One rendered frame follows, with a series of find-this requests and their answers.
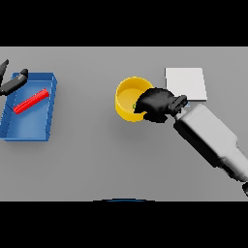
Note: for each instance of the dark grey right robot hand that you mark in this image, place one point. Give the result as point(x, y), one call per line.
point(156, 102)

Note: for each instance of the pale square measuring scale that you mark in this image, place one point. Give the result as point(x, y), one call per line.
point(185, 82)

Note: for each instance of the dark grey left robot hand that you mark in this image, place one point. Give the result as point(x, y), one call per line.
point(13, 83)

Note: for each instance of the red beaker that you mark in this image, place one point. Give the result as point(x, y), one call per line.
point(30, 101)

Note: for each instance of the blue tray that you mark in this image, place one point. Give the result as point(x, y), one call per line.
point(29, 119)

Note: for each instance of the yellow bowl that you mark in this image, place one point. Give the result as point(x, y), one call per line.
point(127, 97)

